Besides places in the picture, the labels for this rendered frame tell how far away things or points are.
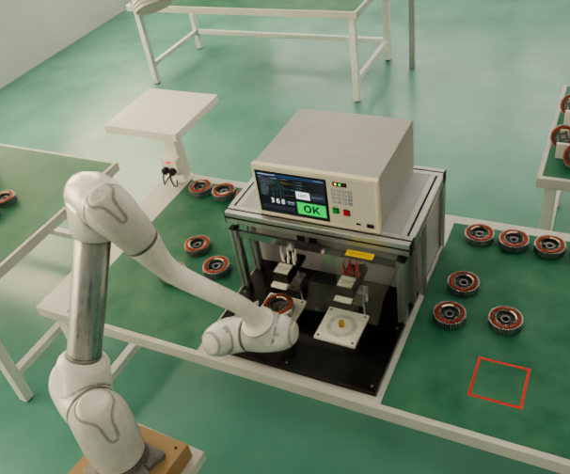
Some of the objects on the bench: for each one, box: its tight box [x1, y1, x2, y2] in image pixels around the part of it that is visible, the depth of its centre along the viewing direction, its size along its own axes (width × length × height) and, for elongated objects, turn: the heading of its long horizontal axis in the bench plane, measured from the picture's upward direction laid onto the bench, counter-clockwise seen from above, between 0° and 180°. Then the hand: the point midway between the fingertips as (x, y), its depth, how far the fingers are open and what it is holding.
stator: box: [262, 293, 294, 315], centre depth 229 cm, size 11×11×4 cm
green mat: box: [380, 223, 570, 466], centre depth 216 cm, size 94×61×1 cm, turn 164°
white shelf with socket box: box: [103, 88, 219, 187], centre depth 288 cm, size 35×37×46 cm
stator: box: [487, 306, 523, 336], centre depth 213 cm, size 11×11×4 cm
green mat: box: [67, 180, 254, 350], centre depth 269 cm, size 94×61×1 cm, turn 164°
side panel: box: [418, 182, 446, 295], centre depth 230 cm, size 28×3×32 cm, turn 164°
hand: (273, 309), depth 224 cm, fingers open, 13 cm apart
